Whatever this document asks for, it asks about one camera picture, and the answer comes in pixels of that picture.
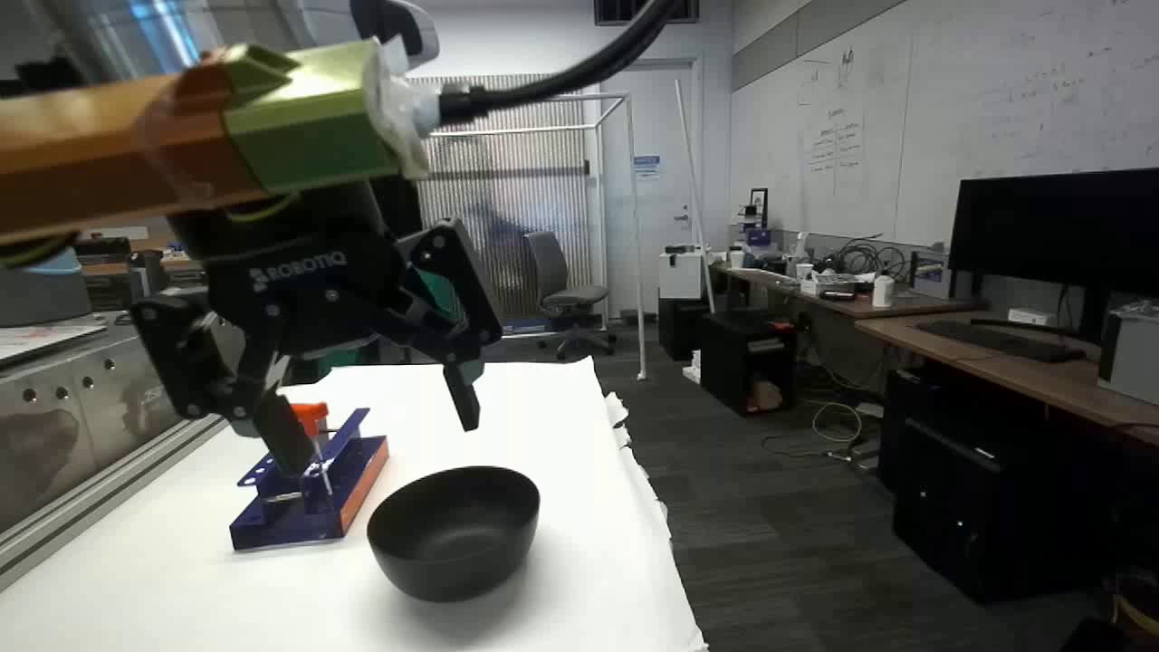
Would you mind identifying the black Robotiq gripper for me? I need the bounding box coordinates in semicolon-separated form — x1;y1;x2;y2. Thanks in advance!
129;183;501;474

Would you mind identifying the robot arm with green wrist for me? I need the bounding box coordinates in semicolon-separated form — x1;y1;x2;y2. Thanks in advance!
0;41;501;469

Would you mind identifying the black bowl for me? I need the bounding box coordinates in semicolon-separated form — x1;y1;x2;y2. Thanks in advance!
366;466;539;601

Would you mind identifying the red orange block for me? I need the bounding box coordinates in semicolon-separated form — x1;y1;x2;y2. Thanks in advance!
292;401;330;438

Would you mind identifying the blue plastic holder rack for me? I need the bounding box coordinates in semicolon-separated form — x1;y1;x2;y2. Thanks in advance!
228;408;388;550

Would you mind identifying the grey office chair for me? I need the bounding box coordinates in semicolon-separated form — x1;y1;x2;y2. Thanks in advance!
463;206;617;362

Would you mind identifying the grey metal machine base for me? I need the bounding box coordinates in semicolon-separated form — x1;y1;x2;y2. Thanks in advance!
0;324;220;588

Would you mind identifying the white cup on desk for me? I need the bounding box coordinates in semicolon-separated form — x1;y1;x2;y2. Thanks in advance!
868;275;894;306

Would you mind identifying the wooden desk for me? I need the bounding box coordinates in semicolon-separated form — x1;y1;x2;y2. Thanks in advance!
731;268;1159;445

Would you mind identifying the black cabinet under desk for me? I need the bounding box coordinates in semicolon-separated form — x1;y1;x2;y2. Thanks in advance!
883;366;1156;601

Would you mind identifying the black keyboard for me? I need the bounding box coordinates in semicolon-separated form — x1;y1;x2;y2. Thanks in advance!
923;317;1084;362

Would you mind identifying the black computer monitor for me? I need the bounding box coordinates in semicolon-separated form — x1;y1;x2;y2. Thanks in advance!
949;166;1159;332

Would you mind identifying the grey box on desk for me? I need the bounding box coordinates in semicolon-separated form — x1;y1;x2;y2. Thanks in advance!
1099;302;1159;407

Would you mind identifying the white metal frame stand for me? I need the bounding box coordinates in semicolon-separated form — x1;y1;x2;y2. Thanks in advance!
421;89;648;374

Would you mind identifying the black cable hose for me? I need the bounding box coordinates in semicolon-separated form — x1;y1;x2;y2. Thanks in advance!
347;0;675;128

